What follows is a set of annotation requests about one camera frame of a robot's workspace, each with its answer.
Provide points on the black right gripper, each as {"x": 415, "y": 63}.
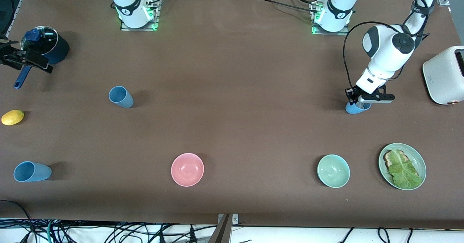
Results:
{"x": 14, "y": 58}

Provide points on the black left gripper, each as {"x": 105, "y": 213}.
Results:
{"x": 352, "y": 95}

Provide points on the blue plastic cup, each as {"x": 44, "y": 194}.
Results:
{"x": 123, "y": 98}
{"x": 353, "y": 110}
{"x": 36, "y": 172}

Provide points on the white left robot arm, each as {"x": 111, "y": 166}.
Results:
{"x": 384, "y": 54}

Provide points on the glass lid with blue knob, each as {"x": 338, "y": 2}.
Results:
{"x": 45, "y": 41}

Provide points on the dark blue saucepan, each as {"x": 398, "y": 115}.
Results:
{"x": 59, "y": 52}

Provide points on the yellow lemon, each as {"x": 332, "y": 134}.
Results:
{"x": 12, "y": 118}

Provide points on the toast bread slice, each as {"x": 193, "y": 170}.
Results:
{"x": 388, "y": 159}

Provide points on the pale green bowl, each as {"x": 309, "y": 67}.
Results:
{"x": 333, "y": 171}

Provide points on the pale green plate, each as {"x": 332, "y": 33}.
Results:
{"x": 418, "y": 159}

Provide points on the green lettuce leaf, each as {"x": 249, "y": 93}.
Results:
{"x": 404, "y": 172}

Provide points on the white toaster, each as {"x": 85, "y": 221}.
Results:
{"x": 442, "y": 76}

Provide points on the pink bowl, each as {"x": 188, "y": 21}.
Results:
{"x": 187, "y": 169}

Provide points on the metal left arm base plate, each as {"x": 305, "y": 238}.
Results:
{"x": 330, "y": 33}

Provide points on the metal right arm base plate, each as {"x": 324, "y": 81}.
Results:
{"x": 141, "y": 28}

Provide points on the grey metal bracket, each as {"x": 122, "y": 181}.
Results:
{"x": 235, "y": 219}

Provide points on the dark mount bar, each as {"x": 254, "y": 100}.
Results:
{"x": 222, "y": 234}

